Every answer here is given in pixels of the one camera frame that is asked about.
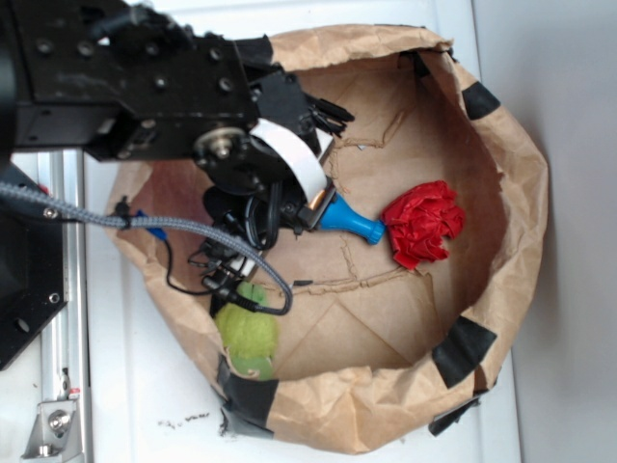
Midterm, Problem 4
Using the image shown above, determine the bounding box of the crumpled red paper ball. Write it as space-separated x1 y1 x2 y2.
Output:
381 180 466 270

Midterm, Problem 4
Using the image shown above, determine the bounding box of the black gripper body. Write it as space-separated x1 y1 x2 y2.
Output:
194 71 333 249

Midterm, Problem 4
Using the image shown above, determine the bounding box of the grey braided cable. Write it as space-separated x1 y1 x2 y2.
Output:
0 181 295 316

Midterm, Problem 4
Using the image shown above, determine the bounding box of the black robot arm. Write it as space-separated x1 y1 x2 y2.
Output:
1 1 352 232

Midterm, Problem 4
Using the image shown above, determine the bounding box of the brown paper bag bin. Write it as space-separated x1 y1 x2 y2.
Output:
110 25 549 454

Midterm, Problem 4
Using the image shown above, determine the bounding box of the gripper finger with pad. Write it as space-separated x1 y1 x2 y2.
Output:
297 177 336 231

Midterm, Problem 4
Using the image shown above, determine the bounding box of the blue plastic bottle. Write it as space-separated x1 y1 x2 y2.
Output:
318 193 386 245

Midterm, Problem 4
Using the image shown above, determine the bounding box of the metal corner bracket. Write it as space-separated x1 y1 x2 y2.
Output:
20 399 84 462

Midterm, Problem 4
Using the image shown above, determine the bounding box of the green plush toy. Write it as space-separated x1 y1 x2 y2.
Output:
214 303 279 381

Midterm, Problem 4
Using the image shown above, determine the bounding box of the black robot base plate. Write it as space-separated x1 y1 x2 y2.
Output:
1 196 67 370

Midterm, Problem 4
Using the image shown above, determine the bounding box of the aluminium frame rail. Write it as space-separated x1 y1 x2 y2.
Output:
34 150 94 463

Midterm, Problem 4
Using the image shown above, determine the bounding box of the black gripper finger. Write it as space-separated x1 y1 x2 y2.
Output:
306 95 355 135

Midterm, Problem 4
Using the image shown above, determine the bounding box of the thin black cable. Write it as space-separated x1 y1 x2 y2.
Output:
163 235 228 296

